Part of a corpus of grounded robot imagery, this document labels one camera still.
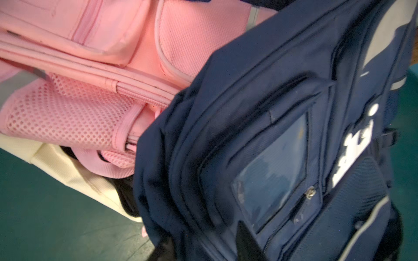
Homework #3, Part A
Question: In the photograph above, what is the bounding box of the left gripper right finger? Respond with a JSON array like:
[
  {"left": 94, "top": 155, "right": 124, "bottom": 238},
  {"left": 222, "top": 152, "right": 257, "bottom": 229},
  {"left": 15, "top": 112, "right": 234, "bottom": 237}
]
[{"left": 236, "top": 221, "right": 268, "bottom": 261}]

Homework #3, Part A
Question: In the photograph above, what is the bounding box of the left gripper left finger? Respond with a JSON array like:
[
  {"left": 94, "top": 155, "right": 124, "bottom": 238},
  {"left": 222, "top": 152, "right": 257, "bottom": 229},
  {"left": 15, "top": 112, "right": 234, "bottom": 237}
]
[{"left": 147, "top": 236, "right": 176, "bottom": 261}]

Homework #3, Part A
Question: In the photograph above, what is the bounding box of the navy blue backpack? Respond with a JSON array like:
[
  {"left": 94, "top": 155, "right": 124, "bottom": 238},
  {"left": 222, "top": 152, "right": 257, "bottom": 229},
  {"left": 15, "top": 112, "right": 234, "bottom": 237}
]
[{"left": 133, "top": 1, "right": 418, "bottom": 261}]

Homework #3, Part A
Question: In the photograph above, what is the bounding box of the pink backpack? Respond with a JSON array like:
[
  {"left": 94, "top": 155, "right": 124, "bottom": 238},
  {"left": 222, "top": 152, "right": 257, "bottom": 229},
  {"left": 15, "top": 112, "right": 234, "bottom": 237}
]
[{"left": 1, "top": 1, "right": 275, "bottom": 179}]

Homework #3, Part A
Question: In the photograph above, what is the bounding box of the cream white bag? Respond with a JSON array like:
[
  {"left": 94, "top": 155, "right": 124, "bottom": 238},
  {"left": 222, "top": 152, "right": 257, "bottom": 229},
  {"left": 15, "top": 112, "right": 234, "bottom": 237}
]
[{"left": 1, "top": 134, "right": 143, "bottom": 223}]

